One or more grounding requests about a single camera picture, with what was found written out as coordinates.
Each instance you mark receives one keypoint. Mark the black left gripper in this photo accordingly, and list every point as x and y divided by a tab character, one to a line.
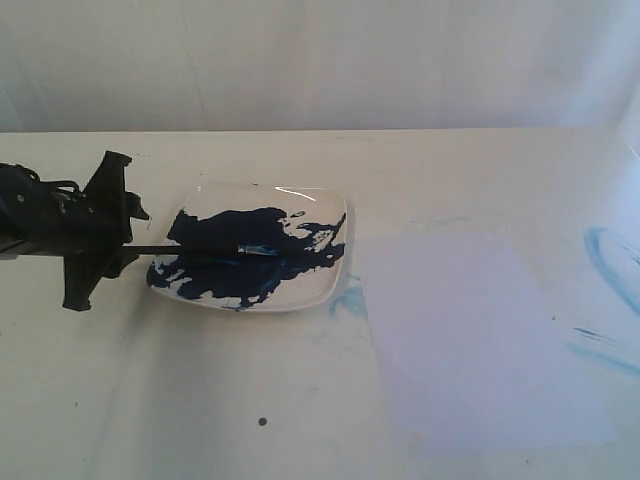
55	218

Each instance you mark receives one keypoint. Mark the black paintbrush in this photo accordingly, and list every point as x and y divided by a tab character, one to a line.
215	250

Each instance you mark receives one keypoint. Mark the white paper sheet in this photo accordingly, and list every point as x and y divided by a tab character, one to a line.
470	359

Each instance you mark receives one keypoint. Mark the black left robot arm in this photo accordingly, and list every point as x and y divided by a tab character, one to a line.
87	227

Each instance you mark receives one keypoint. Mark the white square plate blue paint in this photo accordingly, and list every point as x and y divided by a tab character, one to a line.
312	228

